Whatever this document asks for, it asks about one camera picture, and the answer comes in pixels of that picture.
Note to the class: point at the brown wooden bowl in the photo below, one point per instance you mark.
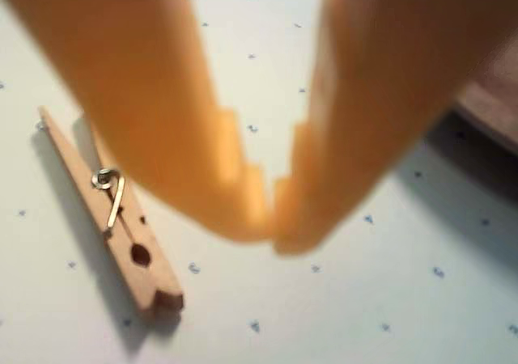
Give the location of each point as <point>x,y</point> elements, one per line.
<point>498,105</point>

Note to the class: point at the wooden clothespin with metal spring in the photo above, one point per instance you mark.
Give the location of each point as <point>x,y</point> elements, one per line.
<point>158,275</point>

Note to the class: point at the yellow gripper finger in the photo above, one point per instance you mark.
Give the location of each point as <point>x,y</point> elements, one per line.
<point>364,97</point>
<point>141,97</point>

